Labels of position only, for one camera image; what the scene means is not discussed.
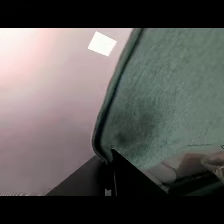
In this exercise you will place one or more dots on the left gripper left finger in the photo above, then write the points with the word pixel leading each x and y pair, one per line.
pixel 88 180

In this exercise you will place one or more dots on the green garment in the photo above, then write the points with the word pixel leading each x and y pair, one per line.
pixel 166 93

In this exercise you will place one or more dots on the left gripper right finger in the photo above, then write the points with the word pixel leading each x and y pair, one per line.
pixel 133 181

